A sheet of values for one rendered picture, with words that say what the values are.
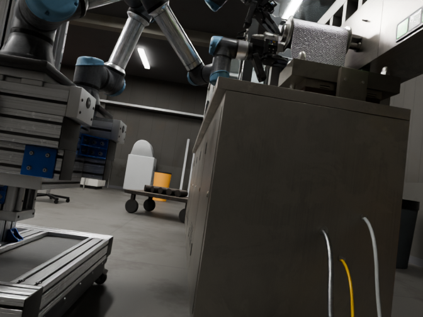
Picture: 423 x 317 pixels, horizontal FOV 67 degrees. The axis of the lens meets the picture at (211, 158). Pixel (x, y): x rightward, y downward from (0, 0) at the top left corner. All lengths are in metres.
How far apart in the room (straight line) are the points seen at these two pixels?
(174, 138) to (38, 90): 8.91
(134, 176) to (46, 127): 8.09
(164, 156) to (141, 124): 1.19
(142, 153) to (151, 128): 1.15
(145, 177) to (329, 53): 7.88
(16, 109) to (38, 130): 0.09
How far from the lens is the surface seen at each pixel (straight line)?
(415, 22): 1.32
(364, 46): 1.58
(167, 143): 9.83
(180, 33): 1.36
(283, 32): 1.49
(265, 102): 1.05
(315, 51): 1.46
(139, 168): 9.02
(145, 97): 10.17
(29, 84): 1.04
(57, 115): 0.99
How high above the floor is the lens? 0.56
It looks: 4 degrees up
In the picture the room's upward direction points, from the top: 8 degrees clockwise
